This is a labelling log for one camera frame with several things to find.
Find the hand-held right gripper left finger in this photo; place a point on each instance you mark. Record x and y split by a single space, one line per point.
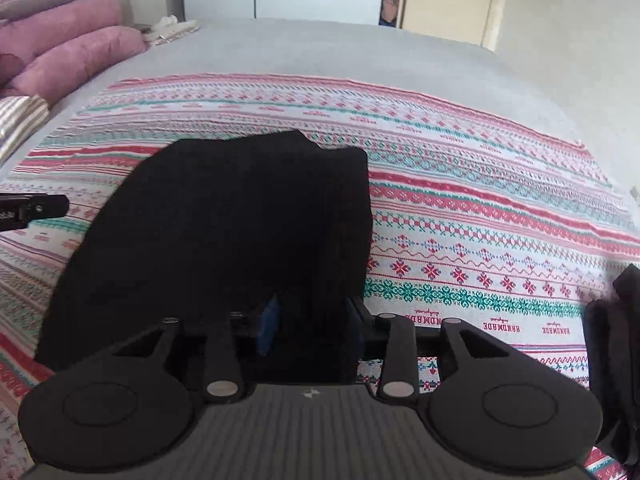
267 325

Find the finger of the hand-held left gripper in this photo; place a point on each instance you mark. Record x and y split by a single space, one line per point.
35 207

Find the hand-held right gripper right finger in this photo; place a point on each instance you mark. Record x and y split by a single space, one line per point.
370 330

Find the black pants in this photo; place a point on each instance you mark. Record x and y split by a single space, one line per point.
225 220

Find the striped beige pillow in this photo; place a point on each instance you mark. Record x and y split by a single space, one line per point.
20 120

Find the patterned red green blanket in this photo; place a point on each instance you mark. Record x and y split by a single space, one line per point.
475 210

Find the beige folded cloth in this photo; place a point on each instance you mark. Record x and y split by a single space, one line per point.
170 27

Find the dark cloth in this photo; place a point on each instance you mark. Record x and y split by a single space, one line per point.
610 350

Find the bed with grey cover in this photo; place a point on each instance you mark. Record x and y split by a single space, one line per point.
325 50

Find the cream door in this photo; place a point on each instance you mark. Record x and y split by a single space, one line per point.
450 5

